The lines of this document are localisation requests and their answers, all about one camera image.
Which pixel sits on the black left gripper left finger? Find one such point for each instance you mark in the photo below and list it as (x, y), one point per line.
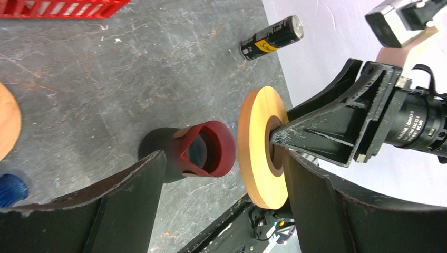
(115, 214)

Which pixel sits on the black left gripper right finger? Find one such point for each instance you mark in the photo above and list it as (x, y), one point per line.
(333, 214)

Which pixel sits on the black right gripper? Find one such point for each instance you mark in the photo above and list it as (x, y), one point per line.
(350, 118)

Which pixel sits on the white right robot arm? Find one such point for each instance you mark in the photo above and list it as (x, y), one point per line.
(420, 123)

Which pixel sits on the blue ribbed dripper cone left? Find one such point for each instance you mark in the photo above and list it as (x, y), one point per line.
(13, 189)

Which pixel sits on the black yellow drink can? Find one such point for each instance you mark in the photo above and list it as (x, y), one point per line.
(283, 33)

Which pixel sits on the red plastic shopping basket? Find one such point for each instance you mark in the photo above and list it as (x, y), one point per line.
(71, 9)

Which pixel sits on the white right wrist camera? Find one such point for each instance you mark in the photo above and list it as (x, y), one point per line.
(395, 23)

